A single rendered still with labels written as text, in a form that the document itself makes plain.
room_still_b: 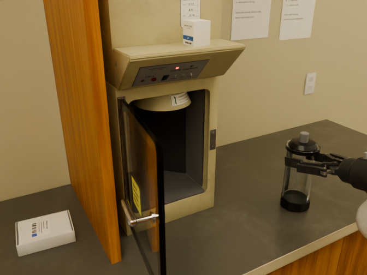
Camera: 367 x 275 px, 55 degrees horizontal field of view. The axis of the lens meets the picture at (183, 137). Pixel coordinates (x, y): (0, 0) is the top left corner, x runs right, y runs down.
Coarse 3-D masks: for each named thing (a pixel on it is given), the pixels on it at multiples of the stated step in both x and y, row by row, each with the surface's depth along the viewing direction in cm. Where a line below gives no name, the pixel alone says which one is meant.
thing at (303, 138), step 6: (300, 132) 113; (306, 132) 113; (294, 138) 116; (300, 138) 113; (306, 138) 112; (288, 144) 115; (294, 144) 112; (300, 144) 112; (306, 144) 112; (312, 144) 112; (300, 150) 111; (306, 150) 110; (312, 150) 111
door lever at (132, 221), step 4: (124, 200) 79; (124, 204) 78; (128, 204) 78; (124, 208) 77; (128, 208) 76; (128, 212) 75; (132, 212) 75; (128, 216) 74; (132, 216) 74; (148, 216) 74; (152, 216) 74; (128, 220) 73; (132, 220) 72; (136, 220) 73; (140, 220) 73; (144, 220) 74; (148, 220) 74; (152, 220) 74; (128, 224) 73; (132, 224) 73; (136, 224) 73
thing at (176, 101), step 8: (160, 96) 101; (168, 96) 101; (176, 96) 102; (184, 96) 105; (136, 104) 105; (144, 104) 103; (152, 104) 101; (160, 104) 101; (168, 104) 101; (176, 104) 102; (184, 104) 104
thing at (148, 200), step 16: (128, 112) 81; (128, 128) 84; (144, 128) 70; (128, 144) 87; (144, 144) 72; (128, 160) 90; (144, 160) 74; (160, 160) 65; (128, 176) 94; (144, 176) 76; (160, 176) 66; (128, 192) 98; (144, 192) 78; (160, 192) 68; (144, 208) 81; (160, 208) 69; (144, 224) 84; (160, 224) 70; (144, 240) 87; (160, 240) 72; (144, 256) 90; (160, 256) 74; (160, 272) 76
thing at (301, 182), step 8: (288, 152) 115; (304, 152) 110; (312, 152) 110; (304, 160) 112; (312, 160) 112; (288, 168) 116; (288, 176) 117; (296, 176) 115; (304, 176) 114; (312, 176) 116; (288, 184) 118; (296, 184) 116; (304, 184) 115; (288, 192) 118; (296, 192) 117; (304, 192) 117; (288, 200) 119; (296, 200) 118; (304, 200) 118
